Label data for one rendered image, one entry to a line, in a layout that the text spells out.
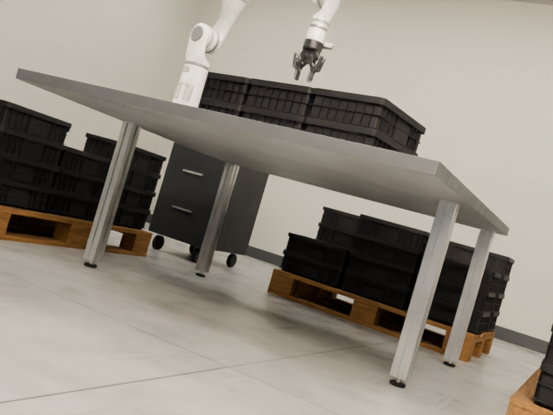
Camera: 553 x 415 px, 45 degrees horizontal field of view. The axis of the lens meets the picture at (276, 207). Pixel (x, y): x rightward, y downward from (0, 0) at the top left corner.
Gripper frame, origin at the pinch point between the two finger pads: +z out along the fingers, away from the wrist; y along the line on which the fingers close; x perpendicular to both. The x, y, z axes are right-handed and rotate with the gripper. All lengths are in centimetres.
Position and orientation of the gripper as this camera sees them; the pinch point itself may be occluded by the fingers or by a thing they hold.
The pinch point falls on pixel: (303, 76)
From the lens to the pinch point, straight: 261.5
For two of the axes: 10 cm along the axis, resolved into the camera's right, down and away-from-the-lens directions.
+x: 5.6, 1.8, 8.1
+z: -3.0, 9.5, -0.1
